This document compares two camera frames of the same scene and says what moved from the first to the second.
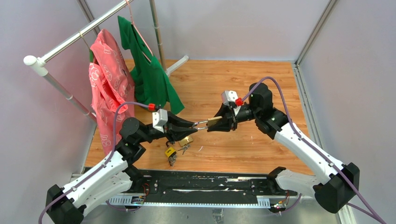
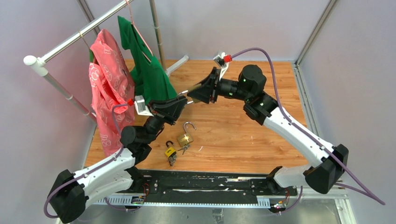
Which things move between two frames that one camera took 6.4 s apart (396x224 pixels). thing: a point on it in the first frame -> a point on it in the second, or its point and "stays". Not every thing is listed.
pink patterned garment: x=112 y=88 stays
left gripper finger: x=180 y=133 -> x=172 y=115
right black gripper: x=225 y=124 -> x=206 y=87
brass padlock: x=210 y=122 -> x=184 y=92
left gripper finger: x=173 y=118 -> x=155 y=104
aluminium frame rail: x=312 y=125 stays
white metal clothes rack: x=39 y=69 stays
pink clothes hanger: x=139 y=35 stays
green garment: x=152 y=86 stays
